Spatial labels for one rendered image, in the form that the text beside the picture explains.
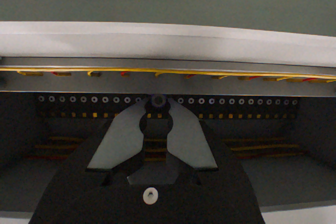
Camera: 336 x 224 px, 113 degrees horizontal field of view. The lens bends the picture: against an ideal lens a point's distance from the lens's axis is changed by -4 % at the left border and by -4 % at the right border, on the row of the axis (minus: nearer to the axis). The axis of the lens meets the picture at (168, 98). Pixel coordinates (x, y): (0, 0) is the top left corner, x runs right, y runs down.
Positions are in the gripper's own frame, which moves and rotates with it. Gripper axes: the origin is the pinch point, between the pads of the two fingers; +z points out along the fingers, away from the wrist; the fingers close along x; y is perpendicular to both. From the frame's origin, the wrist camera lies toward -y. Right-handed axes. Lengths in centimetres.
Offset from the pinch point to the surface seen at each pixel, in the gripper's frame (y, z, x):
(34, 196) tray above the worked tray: 13.2, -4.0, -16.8
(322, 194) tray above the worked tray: 12.8, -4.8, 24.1
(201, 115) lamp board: 7.8, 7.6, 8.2
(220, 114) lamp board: 7.6, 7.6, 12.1
